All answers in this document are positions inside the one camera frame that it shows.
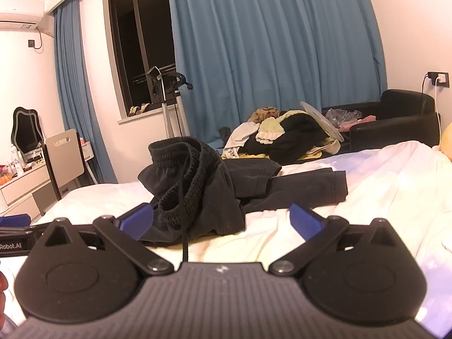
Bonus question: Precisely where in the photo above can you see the pile of mixed clothes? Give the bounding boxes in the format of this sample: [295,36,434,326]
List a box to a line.
[244,111,329,165]

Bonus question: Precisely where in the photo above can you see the clear plastic lid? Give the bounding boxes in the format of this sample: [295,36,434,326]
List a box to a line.
[300,101,345,142]

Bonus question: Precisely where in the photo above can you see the brown patterned cloth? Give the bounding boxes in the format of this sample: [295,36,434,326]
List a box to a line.
[247,107,281,124]

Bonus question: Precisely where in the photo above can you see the dark drawstring pants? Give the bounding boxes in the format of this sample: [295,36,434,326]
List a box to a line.
[138,138,348,264]

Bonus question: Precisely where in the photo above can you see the pale yellow-green garment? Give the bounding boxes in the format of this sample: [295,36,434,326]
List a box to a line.
[256,110,305,145]

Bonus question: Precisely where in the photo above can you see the pink cloth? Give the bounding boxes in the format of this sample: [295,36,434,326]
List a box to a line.
[338,115,378,131]

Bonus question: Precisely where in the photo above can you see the black sofa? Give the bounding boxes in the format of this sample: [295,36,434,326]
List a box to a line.
[321,89,440,153]

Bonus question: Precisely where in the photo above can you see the yellow pillow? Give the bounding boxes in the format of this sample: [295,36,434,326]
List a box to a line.
[439,122,452,163]

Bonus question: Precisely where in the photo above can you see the wall socket with chargers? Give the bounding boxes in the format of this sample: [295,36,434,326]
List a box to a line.
[427,71,450,88]

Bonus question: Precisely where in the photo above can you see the clear plastic bag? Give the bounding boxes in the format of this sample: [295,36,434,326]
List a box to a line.
[325,109,363,128]

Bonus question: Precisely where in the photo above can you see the white spray bottle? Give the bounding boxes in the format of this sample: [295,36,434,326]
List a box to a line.
[10,145,25,176]

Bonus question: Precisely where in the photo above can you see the white grey garment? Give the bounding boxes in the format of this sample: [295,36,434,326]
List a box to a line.
[222,122,264,159]

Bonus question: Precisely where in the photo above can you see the metal tripod stand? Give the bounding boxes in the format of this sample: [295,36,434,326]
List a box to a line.
[145,65,194,138]

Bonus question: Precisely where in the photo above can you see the white air conditioner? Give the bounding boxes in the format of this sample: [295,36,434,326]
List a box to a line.
[0,0,45,31]

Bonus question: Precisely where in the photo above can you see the dark framed window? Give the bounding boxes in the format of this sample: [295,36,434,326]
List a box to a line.
[102,0,177,118]

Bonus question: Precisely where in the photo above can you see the wavy black framed mirror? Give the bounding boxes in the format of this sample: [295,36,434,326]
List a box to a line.
[10,106,46,156]

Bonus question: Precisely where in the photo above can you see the wide blue curtain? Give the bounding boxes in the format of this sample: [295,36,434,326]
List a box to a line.
[165,0,388,145]

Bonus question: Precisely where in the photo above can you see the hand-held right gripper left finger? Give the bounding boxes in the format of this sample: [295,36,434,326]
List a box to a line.
[30,203,175,278]

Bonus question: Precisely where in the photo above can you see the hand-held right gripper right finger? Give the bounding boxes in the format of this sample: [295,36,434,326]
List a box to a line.
[268,203,412,277]

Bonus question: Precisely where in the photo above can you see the white dressing table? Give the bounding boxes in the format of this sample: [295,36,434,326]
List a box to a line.
[0,141,96,220]

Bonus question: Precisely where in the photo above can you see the white charger cable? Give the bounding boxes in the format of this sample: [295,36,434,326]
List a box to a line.
[434,78,442,147]

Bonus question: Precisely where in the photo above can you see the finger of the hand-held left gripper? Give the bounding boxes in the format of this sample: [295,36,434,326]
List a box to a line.
[0,214,48,238]

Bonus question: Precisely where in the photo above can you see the narrow blue curtain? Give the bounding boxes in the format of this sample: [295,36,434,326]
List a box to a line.
[52,0,118,184]

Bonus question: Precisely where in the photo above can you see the beige chair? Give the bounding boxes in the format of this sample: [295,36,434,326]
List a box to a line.
[42,129,93,202]

